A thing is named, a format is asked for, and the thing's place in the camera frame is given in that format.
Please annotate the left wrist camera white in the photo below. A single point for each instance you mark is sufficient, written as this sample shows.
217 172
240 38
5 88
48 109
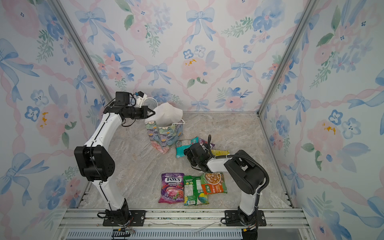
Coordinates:
140 98

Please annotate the aluminium rail frame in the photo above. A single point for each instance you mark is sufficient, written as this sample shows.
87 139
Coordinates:
185 224

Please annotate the floral paper gift bag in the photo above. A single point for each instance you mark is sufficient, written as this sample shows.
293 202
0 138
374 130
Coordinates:
165 127

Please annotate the yellow snack packet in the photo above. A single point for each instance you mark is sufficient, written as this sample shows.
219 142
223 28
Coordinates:
220 153

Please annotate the green snack packet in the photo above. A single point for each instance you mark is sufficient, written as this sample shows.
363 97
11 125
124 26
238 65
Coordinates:
193 192

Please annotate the purple Fox's berries bag lower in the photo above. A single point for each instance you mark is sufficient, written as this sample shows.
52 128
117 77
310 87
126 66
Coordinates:
172 190

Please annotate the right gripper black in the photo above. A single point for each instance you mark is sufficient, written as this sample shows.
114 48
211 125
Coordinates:
189 154

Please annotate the teal snack packet back side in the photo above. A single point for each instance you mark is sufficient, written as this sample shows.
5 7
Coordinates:
182 145

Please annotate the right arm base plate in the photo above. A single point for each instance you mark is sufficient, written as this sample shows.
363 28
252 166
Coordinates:
236 218

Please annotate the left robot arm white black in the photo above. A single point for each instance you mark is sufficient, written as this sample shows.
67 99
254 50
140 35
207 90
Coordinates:
96 164

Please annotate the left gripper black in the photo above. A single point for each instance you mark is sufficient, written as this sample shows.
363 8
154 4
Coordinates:
145 110

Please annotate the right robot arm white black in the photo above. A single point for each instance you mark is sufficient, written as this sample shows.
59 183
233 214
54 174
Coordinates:
250 177

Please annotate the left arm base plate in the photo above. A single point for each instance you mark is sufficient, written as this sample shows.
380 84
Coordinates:
133 218

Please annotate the orange green cereal packet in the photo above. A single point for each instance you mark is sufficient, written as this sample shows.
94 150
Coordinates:
213 183

